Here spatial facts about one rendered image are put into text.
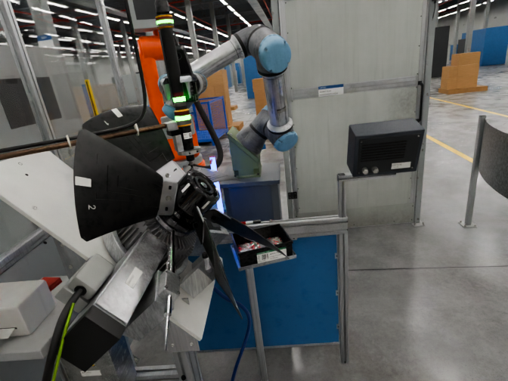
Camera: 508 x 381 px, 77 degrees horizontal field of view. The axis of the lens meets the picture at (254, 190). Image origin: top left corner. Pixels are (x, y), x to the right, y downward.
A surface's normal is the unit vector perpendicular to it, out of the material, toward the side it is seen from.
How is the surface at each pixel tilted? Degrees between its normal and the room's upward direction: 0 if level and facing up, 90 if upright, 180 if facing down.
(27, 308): 90
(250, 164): 90
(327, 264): 90
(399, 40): 90
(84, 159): 72
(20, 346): 0
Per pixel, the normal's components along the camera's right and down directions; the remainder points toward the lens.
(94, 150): 0.82, -0.28
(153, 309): 0.17, 0.52
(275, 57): 0.40, 0.58
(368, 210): -0.03, 0.36
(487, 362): -0.11, -0.93
